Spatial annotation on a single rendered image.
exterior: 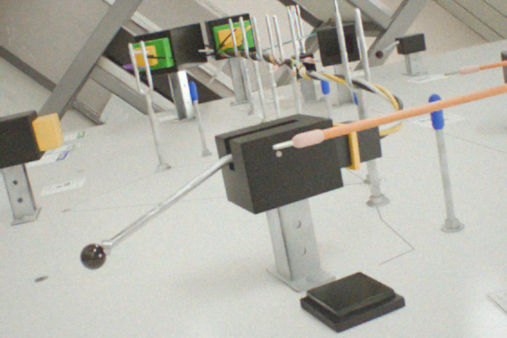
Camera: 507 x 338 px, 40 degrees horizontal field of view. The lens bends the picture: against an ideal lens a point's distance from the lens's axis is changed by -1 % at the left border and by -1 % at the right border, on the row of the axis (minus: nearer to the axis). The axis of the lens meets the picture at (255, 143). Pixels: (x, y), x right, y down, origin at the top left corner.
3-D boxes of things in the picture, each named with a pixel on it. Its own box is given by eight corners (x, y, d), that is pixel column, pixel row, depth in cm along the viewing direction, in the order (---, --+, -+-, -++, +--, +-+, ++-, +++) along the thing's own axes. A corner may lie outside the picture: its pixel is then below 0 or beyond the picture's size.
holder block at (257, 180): (226, 201, 42) (213, 135, 41) (310, 176, 44) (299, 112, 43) (254, 216, 38) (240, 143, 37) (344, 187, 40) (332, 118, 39)
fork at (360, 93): (373, 208, 51) (340, 12, 48) (360, 204, 53) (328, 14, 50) (396, 201, 52) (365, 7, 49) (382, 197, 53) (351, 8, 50)
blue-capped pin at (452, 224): (435, 228, 45) (416, 96, 43) (454, 222, 45) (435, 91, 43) (450, 234, 43) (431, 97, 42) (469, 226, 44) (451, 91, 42)
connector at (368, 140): (290, 169, 42) (284, 136, 42) (356, 150, 44) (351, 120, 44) (317, 175, 40) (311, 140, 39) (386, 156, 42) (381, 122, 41)
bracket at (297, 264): (265, 270, 43) (250, 193, 42) (300, 258, 44) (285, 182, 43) (299, 293, 39) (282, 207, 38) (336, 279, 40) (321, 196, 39)
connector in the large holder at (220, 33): (253, 46, 112) (247, 20, 111) (255, 46, 109) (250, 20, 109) (217, 53, 112) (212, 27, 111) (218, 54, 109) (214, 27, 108)
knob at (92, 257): (81, 269, 37) (74, 245, 37) (107, 261, 38) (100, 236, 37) (85, 276, 36) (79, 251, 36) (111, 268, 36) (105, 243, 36)
